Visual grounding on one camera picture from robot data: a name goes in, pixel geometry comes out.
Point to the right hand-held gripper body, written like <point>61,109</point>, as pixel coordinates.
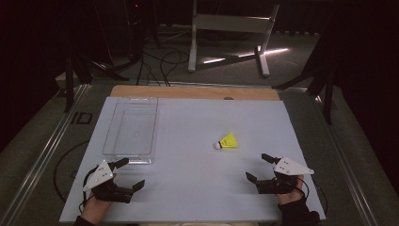
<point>290,168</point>

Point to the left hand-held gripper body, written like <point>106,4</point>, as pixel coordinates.
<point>99,175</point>

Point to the clear plastic container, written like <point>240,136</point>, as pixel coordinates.
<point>131,132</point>

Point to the yellow shuttlecock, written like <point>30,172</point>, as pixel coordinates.
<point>229,141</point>

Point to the person's right hand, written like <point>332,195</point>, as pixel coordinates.
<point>290,197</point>

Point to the person's left hand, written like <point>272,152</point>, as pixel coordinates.
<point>95,210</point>

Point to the black tripod stand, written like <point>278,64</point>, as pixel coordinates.
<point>327,94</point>
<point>69,81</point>

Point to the white metal stand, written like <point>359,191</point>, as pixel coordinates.
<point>232,23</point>

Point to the aluminium floor rail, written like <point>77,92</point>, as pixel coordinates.
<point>47,150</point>
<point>351,169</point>

